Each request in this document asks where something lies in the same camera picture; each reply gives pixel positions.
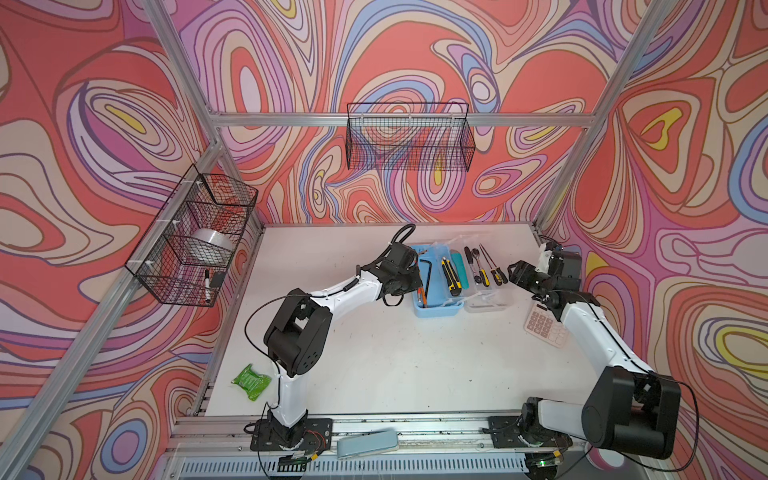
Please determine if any large black hex key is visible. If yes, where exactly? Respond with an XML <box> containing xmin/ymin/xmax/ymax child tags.
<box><xmin>419</xmin><ymin>258</ymin><xmax>433</xmax><ymax>308</ymax></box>

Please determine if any yellow black utility knife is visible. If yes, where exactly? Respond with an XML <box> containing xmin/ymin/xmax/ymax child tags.
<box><xmin>441</xmin><ymin>257</ymin><xmax>463</xmax><ymax>297</ymax></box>

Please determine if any teal utility knife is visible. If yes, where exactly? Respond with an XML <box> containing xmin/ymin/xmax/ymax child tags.
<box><xmin>451</xmin><ymin>250</ymin><xmax>468</xmax><ymax>289</ymax></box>

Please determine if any blue plastic tool box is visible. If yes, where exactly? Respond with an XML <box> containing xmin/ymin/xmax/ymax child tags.
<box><xmin>412</xmin><ymin>237</ymin><xmax>512</xmax><ymax>319</ymax></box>

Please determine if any black ratchet wrench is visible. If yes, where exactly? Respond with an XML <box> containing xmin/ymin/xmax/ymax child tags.
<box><xmin>464</xmin><ymin>246</ymin><xmax>482</xmax><ymax>285</ymax></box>

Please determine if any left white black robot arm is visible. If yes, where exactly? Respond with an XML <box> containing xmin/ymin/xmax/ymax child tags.
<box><xmin>264</xmin><ymin>242</ymin><xmax>422</xmax><ymax>429</ymax></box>

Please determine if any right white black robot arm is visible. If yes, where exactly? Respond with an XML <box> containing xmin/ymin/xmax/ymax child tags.
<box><xmin>508</xmin><ymin>247</ymin><xmax>681</xmax><ymax>459</ymax></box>

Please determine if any pink calculator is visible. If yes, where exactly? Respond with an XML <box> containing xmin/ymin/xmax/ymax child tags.
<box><xmin>523</xmin><ymin>303</ymin><xmax>569</xmax><ymax>348</ymax></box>

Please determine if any silver tape roll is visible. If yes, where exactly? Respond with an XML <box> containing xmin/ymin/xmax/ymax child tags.
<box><xmin>192</xmin><ymin>228</ymin><xmax>235</xmax><ymax>251</ymax></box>

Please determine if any green packet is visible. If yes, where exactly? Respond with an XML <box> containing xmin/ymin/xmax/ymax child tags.
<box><xmin>231</xmin><ymin>364</ymin><xmax>272</xmax><ymax>402</ymax></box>

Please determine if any grey blue foot pedal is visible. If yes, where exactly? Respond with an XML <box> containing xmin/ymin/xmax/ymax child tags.
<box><xmin>336</xmin><ymin>429</ymin><xmax>399</xmax><ymax>460</ymax></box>

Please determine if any back black wire basket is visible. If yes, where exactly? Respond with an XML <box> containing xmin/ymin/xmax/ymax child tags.
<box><xmin>345</xmin><ymin>100</ymin><xmax>476</xmax><ymax>172</ymax></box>

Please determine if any black wire basket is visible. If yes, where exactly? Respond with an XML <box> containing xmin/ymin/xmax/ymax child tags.
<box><xmin>125</xmin><ymin>165</ymin><xmax>258</xmax><ymax>308</ymax></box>
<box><xmin>345</xmin><ymin>100</ymin><xmax>476</xmax><ymax>172</ymax></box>

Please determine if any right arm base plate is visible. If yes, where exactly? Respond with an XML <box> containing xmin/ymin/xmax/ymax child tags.
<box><xmin>480</xmin><ymin>416</ymin><xmax>573</xmax><ymax>450</ymax></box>

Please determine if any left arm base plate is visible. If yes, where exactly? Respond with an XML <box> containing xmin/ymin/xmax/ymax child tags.
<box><xmin>250</xmin><ymin>417</ymin><xmax>333</xmax><ymax>453</ymax></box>

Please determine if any left black wire basket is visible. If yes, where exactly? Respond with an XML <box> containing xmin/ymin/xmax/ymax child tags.
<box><xmin>125</xmin><ymin>165</ymin><xmax>258</xmax><ymax>308</ymax></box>

